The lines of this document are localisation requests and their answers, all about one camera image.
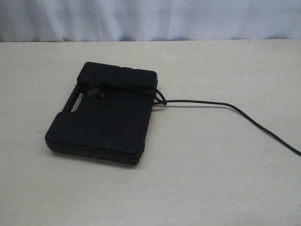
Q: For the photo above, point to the white backdrop curtain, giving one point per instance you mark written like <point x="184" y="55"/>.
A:
<point x="147" y="20"/>

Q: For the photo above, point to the black plastic tool case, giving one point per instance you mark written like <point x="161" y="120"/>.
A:
<point x="107" y="114"/>

